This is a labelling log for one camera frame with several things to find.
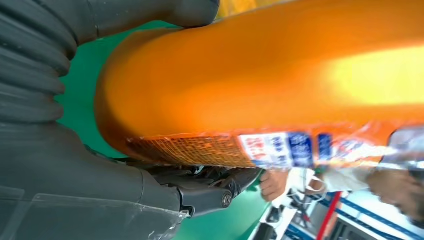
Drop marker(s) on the yellow taped cardboard sheet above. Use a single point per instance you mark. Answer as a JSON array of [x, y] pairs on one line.
[[238, 6]]

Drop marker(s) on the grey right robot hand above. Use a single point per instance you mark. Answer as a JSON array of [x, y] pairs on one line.
[[66, 185]]

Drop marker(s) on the person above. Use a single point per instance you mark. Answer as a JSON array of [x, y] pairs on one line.
[[331, 182]]

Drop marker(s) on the green table mat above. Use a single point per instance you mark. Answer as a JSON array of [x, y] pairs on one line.
[[82, 82]]

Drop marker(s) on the red rack beam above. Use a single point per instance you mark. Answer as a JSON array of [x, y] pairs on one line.
[[328, 215]]

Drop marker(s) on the blue steel rack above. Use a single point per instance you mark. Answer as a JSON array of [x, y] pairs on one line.
[[364, 218]]

